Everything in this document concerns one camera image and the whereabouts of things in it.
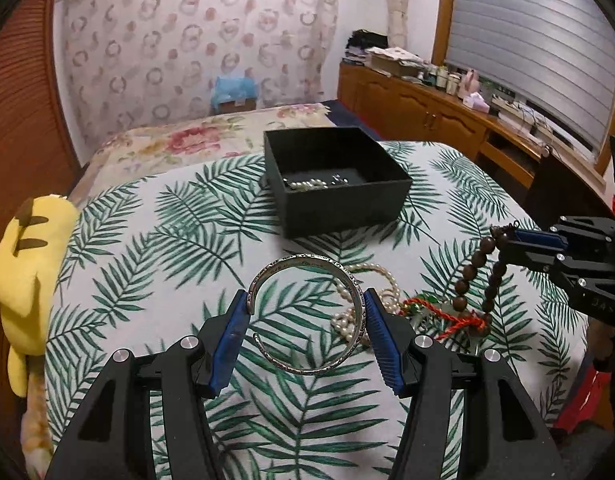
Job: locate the silver earring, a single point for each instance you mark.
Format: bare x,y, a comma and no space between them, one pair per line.
340,178

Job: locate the circle pattern curtain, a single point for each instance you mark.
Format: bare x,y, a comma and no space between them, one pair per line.
187,35

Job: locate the wooden window frame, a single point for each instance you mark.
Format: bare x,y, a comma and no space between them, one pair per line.
442,20

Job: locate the black jewelry box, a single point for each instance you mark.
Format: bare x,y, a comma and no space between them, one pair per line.
337,210

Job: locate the silver bangle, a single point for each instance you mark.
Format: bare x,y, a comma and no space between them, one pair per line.
300,260

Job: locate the dark blue blanket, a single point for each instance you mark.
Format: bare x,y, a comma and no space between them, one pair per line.
355,120

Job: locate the wooden louvred wardrobe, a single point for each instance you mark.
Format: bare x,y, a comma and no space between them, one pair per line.
22,125

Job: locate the grey window blind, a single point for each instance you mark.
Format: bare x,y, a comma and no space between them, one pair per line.
527,35

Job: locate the wooden cabinet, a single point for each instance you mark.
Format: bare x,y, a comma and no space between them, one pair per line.
412,105

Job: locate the yellow plush toy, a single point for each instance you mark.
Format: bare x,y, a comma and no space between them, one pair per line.
22,270

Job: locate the pink tissue box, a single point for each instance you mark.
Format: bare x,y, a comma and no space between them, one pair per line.
476,102

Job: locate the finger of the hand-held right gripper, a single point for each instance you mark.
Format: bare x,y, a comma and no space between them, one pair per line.
532,259
537,239

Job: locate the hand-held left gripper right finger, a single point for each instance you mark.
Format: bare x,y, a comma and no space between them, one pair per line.
385,340

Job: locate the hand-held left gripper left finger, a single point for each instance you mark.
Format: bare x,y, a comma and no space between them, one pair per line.
230,340

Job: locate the white lace curtain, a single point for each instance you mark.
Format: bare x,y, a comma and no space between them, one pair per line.
395,0

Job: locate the palm leaf printed cloth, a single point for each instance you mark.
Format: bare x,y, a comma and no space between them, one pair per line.
187,270

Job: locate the green jade bangle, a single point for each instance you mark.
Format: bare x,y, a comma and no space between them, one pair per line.
421,317

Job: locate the white bottle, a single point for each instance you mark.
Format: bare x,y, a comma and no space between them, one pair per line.
454,85

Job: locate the cardboard box with papers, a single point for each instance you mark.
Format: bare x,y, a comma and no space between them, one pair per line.
392,62

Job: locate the stack of dark clothes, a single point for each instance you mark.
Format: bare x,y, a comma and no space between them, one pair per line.
365,45

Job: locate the floral blanket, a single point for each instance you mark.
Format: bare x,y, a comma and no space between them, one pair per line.
187,142

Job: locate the blue plastic bag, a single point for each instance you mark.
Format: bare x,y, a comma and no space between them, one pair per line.
235,89

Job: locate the white power strip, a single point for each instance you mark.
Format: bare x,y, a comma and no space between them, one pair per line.
517,115

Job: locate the red blanket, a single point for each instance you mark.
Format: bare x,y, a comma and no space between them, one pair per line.
585,400

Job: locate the pink figurine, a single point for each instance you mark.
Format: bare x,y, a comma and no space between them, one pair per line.
470,82

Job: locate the small cardboard box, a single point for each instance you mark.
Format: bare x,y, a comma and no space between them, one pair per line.
237,106

